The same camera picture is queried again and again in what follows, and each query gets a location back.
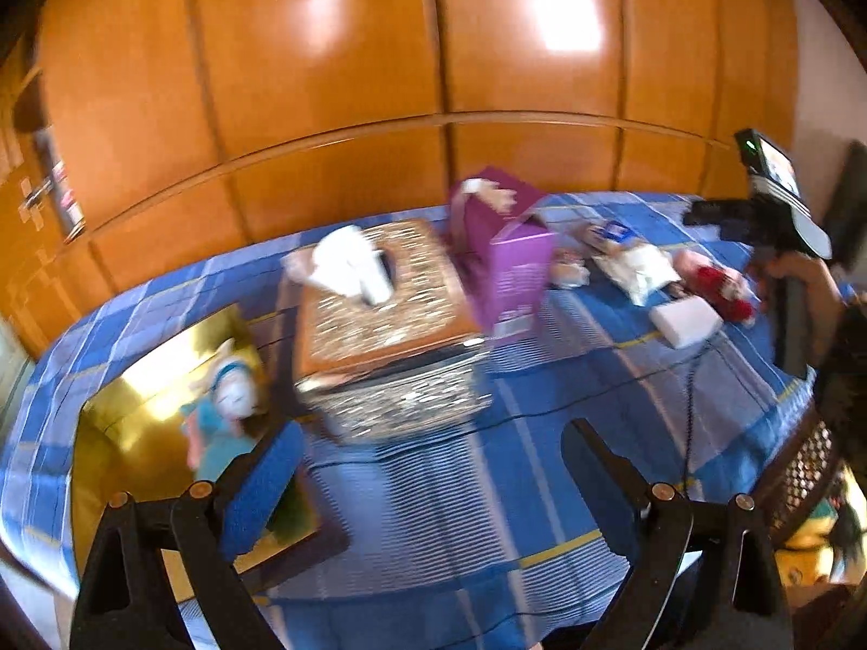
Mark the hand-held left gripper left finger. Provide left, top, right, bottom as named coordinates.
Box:
left=71, top=420, right=319, bottom=650

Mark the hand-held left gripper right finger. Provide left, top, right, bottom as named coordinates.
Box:
left=561, top=418, right=793, bottom=650

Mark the pink towel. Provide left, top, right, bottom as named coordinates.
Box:
left=669, top=248, right=712, bottom=299

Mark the blue tissue packet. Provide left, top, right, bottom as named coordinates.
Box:
left=584, top=218, right=641, bottom=255

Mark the gold box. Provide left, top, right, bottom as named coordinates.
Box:
left=71, top=304, right=322, bottom=597

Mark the person's right hand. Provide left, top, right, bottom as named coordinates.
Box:
left=759, top=252, right=844, bottom=329

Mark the red plush toy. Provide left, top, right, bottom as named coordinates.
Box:
left=691, top=264, right=758, bottom=326

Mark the doll with teal dress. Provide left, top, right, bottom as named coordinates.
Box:
left=179, top=339, right=272, bottom=482

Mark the white sponge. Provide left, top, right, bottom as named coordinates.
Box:
left=649, top=294, right=722, bottom=349

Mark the blue plaid bedsheet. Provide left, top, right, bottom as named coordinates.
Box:
left=0, top=190, right=847, bottom=650

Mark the small pale plush toy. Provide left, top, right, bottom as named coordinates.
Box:
left=550, top=247, right=592, bottom=290

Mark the person's dark patterned clothing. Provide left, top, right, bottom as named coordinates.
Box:
left=809, top=298, right=867, bottom=489

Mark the ornate mosaic tissue box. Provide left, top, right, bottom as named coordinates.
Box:
left=293, top=218, right=494, bottom=446

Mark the purple cardboard box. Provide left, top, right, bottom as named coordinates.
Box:
left=448, top=166, right=558, bottom=341

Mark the yellow green cloth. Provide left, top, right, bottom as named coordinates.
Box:
left=779, top=494, right=847, bottom=587

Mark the pale pink cloth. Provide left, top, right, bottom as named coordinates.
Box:
left=459, top=177, right=519, bottom=214

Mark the white tissue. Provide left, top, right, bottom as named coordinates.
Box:
left=283, top=225, right=395, bottom=306

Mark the wooden wardrobe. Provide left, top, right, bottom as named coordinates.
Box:
left=0, top=0, right=800, bottom=353

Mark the black cable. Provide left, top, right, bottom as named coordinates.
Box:
left=474, top=345, right=814, bottom=495

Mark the metal door handle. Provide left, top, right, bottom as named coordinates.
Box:
left=17, top=176, right=59, bottom=218

